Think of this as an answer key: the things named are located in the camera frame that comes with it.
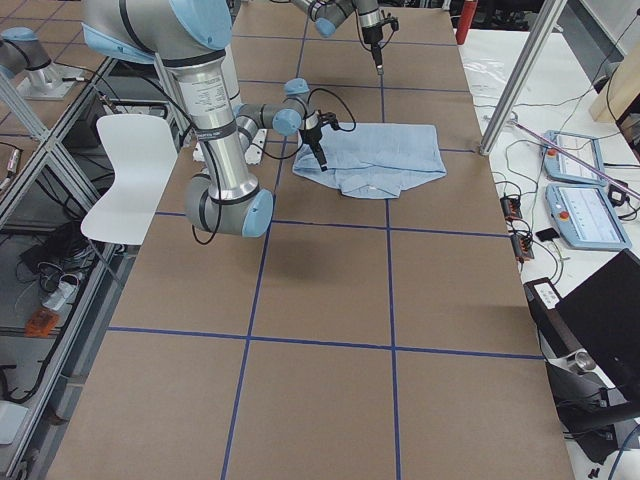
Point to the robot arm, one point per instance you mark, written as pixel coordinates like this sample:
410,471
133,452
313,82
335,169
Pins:
328,16
190,39

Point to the reacher grabber stick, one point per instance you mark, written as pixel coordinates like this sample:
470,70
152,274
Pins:
515,123

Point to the light blue striped shirt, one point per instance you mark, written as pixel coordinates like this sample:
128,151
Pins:
375,161

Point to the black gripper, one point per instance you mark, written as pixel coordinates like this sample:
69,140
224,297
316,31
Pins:
312,135
371,36

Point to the aluminium frame post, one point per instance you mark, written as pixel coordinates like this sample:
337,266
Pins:
530,52

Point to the black laptop computer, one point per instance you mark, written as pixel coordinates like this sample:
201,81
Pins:
601,316

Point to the red cylinder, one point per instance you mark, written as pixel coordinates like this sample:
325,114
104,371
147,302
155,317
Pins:
467,15

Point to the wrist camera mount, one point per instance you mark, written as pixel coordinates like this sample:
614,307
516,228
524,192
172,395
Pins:
328,119
390,20

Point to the orange box on floor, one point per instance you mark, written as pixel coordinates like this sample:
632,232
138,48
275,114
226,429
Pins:
41,323

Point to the lower teach pendant tablet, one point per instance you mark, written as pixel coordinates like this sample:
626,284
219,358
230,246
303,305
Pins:
584,217

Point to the teach pendant tablet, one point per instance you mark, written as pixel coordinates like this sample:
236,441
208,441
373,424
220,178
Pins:
561,168
584,217

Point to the white chair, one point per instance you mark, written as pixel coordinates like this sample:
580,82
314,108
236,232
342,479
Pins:
143,154

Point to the upper teach pendant tablet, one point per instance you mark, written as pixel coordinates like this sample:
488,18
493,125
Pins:
561,168

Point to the clear plastic bag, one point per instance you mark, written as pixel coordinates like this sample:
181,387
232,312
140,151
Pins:
485,77

